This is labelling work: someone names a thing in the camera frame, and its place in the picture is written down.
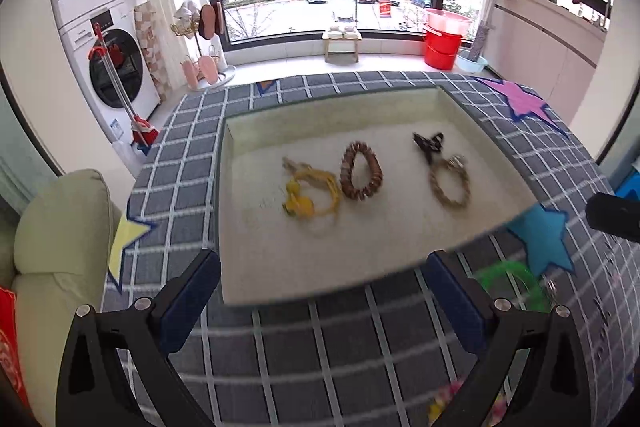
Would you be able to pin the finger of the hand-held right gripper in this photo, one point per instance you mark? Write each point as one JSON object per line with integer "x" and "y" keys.
{"x": 615, "y": 217}

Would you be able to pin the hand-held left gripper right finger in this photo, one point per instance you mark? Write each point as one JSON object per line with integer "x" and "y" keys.
{"x": 455, "y": 302}

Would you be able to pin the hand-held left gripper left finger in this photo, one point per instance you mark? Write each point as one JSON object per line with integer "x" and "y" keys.
{"x": 192, "y": 302}

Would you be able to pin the beige shallow tray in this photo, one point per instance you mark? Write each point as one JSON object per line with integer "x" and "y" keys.
{"x": 380, "y": 237}

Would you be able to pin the black claw hair clip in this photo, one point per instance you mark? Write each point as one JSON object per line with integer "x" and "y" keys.
{"x": 427, "y": 144}

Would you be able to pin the green plastic bangle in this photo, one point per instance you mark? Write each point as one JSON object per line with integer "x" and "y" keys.
{"x": 530, "y": 292}

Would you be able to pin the grey checked star tablecloth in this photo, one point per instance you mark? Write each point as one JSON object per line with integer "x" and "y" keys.
{"x": 350, "y": 357}

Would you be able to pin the pale green sofa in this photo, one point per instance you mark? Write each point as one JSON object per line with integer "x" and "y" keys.
{"x": 60, "y": 232}

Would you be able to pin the red mop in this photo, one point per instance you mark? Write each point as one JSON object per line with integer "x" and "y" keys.
{"x": 142, "y": 134}

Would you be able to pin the beige low cabinet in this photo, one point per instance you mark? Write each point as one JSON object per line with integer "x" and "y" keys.
{"x": 540, "y": 52}

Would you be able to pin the red patterned cushion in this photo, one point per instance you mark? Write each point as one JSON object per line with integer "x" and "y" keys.
{"x": 10, "y": 347}

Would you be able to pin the light blue plastic basin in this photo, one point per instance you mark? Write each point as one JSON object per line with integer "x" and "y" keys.
{"x": 472, "y": 64}

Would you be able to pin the grey patterned board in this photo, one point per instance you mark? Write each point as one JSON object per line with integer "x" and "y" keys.
{"x": 480, "y": 42}

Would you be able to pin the red plastic bucket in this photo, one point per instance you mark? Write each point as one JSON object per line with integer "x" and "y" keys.
{"x": 440, "y": 52}

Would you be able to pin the white washing machine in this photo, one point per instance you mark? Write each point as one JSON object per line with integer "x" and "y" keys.
{"x": 120, "y": 67}

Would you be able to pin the pink checkered folded mat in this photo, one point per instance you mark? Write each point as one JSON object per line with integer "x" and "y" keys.
{"x": 152, "y": 52}

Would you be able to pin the pink plastic basin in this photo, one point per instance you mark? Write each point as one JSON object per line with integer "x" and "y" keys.
{"x": 447, "y": 21}

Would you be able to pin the small wooden stool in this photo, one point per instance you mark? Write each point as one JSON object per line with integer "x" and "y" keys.
{"x": 342, "y": 44}

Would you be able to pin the metal slipper rack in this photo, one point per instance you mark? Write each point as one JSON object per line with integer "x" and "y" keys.
{"x": 205, "y": 19}

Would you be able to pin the white slippers pair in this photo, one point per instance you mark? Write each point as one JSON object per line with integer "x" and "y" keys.
{"x": 342, "y": 31}

